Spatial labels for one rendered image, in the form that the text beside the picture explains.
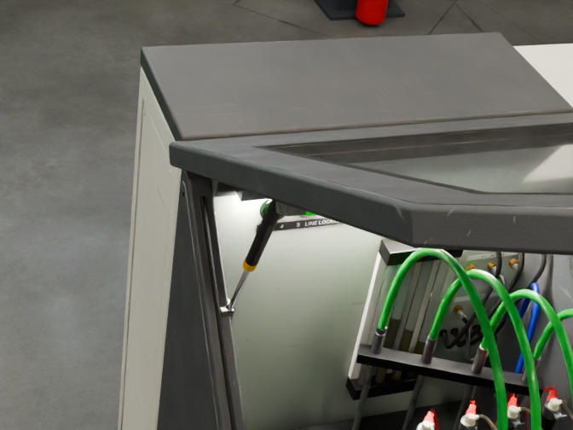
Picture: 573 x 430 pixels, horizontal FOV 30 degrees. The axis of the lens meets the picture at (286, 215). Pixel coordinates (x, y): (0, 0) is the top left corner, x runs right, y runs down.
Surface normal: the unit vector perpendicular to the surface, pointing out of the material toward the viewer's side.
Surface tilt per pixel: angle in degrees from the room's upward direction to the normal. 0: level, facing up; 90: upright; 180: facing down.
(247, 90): 0
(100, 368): 1
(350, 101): 0
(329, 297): 90
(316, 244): 90
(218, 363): 43
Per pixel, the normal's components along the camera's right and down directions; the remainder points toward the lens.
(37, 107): 0.14, -0.79
